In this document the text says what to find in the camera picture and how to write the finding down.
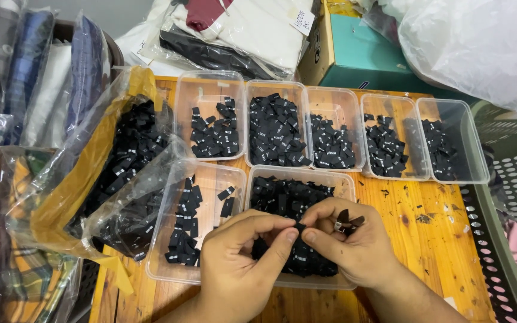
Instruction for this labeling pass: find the black plastic crate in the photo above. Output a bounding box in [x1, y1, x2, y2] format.
[66, 258, 103, 323]

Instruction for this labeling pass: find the person's left hand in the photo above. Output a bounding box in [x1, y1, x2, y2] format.
[199, 209, 300, 318]

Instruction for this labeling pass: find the large yellow-lined bag of labels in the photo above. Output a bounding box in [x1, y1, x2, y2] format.
[6, 66, 176, 258]

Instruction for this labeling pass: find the white paper note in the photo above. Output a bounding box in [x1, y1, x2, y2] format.
[289, 9, 316, 37]

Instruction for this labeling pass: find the bagged yellow plaid garment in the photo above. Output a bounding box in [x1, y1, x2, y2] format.
[0, 147, 84, 323]

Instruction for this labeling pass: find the dark brown basket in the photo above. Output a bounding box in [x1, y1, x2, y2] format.
[52, 19, 125, 83]

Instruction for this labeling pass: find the heap of bagged folded garments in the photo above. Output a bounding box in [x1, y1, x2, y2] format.
[0, 0, 112, 155]

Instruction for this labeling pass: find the bagged white and maroon hoodie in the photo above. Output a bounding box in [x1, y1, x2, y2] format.
[144, 0, 315, 74]

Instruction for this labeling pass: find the clear plastic container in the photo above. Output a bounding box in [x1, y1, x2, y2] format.
[244, 164, 359, 290]
[244, 80, 314, 169]
[173, 70, 247, 162]
[416, 98, 491, 185]
[359, 93, 432, 181]
[145, 159, 247, 286]
[303, 86, 367, 172]

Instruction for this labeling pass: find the person's right hand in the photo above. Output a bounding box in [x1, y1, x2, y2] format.
[301, 197, 404, 293]

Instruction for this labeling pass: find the small clear bag of labels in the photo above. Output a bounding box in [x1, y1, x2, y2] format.
[81, 137, 193, 263]

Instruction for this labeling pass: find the large white plastic bag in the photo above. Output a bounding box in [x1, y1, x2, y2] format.
[357, 0, 517, 113]

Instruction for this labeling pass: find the cardboard box with teal lid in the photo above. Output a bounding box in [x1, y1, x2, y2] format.
[296, 0, 481, 105]

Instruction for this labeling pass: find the pile of black size labels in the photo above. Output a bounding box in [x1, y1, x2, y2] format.
[309, 114, 357, 170]
[421, 119, 459, 181]
[364, 114, 409, 178]
[249, 93, 312, 167]
[250, 176, 340, 278]
[190, 96, 240, 159]
[165, 175, 236, 267]

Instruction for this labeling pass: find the bagged black garment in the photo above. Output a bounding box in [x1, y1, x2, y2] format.
[159, 25, 291, 82]

